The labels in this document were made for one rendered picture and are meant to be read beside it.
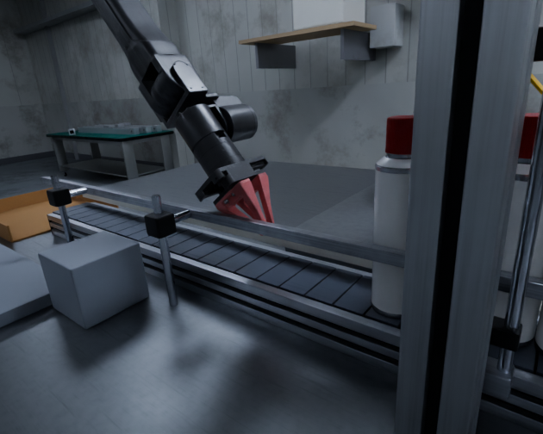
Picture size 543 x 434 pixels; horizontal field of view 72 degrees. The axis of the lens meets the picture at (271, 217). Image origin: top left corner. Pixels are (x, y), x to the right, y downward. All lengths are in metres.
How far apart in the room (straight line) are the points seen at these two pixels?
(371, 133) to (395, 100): 0.38
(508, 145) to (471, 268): 0.07
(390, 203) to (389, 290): 0.09
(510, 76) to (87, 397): 0.44
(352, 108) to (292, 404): 3.61
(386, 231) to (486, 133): 0.20
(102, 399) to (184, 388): 0.08
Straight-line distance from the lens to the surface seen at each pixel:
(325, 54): 4.05
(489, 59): 0.20
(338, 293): 0.46
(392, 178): 0.37
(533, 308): 0.41
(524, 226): 0.30
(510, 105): 0.20
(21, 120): 9.38
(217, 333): 0.50
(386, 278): 0.41
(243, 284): 0.50
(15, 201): 1.30
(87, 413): 0.45
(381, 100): 3.77
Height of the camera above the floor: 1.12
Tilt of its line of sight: 19 degrees down
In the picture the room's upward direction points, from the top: 4 degrees counter-clockwise
